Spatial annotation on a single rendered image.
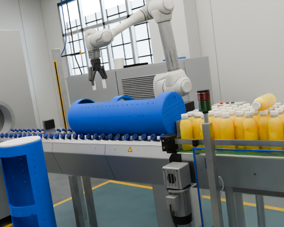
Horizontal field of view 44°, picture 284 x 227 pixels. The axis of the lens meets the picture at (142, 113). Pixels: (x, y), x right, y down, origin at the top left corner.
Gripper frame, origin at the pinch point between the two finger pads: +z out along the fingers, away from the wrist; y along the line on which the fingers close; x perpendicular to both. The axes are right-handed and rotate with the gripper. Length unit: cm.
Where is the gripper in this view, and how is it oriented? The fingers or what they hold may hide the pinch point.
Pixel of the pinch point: (99, 86)
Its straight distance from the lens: 260.1
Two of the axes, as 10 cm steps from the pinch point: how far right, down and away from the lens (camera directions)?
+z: 1.4, 9.8, 1.2
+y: -6.1, 1.8, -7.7
